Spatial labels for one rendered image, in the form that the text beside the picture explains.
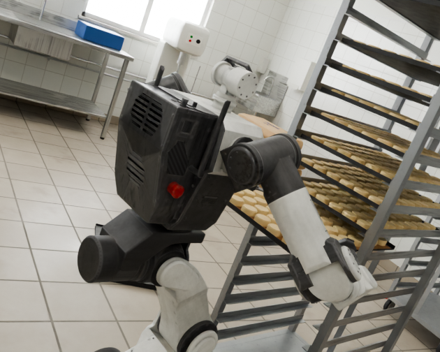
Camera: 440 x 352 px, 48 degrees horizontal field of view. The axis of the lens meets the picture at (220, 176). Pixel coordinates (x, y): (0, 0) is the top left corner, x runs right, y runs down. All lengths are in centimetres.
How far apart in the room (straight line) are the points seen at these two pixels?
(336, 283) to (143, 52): 493
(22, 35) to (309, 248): 409
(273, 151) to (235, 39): 526
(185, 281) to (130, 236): 21
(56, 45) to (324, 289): 413
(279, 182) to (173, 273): 41
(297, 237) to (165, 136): 34
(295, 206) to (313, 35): 505
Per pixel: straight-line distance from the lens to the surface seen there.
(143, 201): 114
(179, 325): 148
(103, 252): 118
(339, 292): 109
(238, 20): 622
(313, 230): 102
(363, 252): 163
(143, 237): 119
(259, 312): 226
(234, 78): 118
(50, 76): 558
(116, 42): 509
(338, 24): 181
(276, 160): 103
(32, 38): 484
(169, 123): 104
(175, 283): 130
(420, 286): 222
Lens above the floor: 136
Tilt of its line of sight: 15 degrees down
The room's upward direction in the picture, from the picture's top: 21 degrees clockwise
